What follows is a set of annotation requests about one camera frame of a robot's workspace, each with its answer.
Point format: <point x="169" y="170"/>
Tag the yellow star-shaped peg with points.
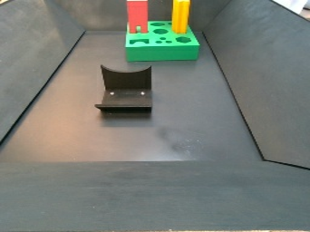
<point x="181" y="16"/>

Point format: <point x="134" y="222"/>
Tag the red forked block peg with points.
<point x="138" y="16"/>

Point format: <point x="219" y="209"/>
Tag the green foam shape board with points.
<point x="161" y="44"/>

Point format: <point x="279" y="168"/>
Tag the black curved holder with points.
<point x="127" y="90"/>

